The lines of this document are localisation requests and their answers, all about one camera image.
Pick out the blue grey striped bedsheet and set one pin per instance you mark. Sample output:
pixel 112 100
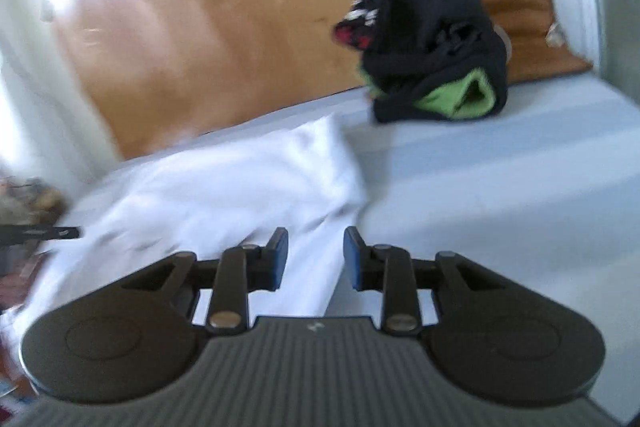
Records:
pixel 523 232

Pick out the black green folded clothes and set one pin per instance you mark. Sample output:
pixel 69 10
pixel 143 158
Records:
pixel 435 60

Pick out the wood pattern board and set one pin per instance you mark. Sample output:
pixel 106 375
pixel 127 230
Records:
pixel 161 71

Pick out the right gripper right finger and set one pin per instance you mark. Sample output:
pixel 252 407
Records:
pixel 388 270

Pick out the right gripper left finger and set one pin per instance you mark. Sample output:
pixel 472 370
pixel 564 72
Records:
pixel 240 271

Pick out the white small garment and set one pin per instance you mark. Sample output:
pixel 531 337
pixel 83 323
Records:
pixel 206 199

